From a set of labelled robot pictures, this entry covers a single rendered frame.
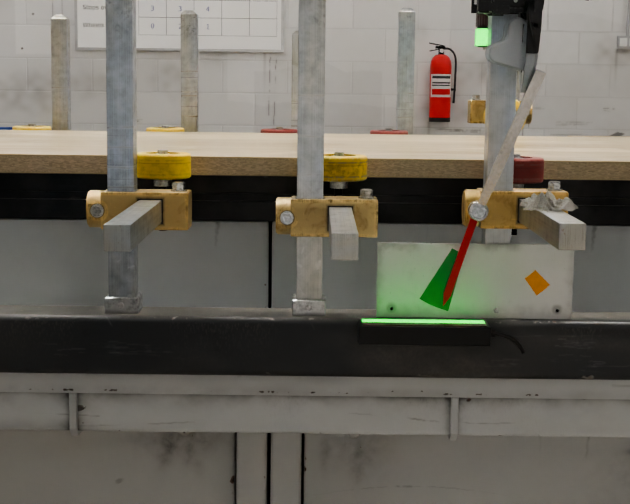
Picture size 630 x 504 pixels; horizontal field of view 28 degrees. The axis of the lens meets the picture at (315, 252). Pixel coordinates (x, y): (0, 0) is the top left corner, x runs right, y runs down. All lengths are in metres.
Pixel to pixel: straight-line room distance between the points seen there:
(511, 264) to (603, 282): 0.29
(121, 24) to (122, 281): 0.34
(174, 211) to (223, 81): 7.16
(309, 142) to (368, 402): 0.37
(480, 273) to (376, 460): 0.44
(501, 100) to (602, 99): 7.39
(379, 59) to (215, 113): 1.20
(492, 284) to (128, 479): 0.69
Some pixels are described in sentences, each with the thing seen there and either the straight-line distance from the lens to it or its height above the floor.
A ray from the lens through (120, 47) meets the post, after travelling 1.67.
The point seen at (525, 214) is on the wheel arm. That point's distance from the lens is 1.62.
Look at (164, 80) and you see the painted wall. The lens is 8.84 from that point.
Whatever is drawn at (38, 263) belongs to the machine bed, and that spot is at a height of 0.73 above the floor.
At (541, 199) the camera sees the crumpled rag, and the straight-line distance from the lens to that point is 1.52.
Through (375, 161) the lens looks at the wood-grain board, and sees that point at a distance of 1.82.
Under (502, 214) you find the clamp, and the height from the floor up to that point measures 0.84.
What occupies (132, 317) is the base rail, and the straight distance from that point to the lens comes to 1.68.
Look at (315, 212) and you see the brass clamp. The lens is 1.65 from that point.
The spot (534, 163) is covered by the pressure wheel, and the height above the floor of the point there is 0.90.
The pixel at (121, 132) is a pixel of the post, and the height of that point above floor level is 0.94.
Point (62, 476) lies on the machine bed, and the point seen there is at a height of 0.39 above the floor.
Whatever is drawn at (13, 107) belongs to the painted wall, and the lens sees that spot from 9.02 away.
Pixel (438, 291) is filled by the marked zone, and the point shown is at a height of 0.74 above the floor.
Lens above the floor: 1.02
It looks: 8 degrees down
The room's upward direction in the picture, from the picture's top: 1 degrees clockwise
